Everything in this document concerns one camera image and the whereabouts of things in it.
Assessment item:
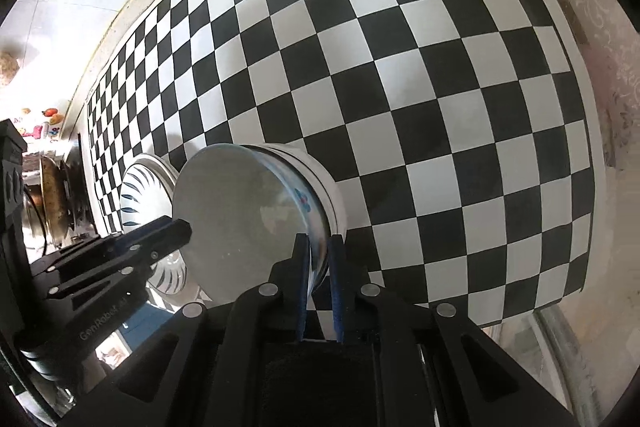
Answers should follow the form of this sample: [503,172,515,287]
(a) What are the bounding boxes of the plain white bowl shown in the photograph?
[260,141,349,288]

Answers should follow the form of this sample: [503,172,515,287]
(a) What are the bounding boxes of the black white checkered mat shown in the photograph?
[86,0,597,344]

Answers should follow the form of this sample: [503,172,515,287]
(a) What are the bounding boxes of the blue cabinet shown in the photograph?
[112,299,173,360]

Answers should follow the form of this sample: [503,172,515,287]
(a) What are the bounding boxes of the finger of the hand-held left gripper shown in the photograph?
[31,216,194,281]
[46,251,169,301]

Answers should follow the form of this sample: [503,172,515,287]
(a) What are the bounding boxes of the white patterned cloth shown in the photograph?
[547,0,640,170]

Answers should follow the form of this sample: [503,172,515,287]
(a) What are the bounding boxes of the metal wok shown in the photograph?
[39,154,72,249]

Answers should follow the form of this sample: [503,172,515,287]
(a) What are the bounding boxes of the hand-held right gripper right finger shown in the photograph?
[326,233,581,427]

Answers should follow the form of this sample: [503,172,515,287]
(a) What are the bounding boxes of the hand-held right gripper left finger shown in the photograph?
[60,233,312,427]

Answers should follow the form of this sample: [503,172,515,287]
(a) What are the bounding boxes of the white plate blue leaf pattern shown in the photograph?
[119,152,191,309]

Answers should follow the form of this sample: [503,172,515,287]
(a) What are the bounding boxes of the black stove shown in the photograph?
[60,132,98,235]

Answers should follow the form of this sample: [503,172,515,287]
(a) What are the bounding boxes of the colourful wall stickers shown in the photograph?
[17,106,65,142]

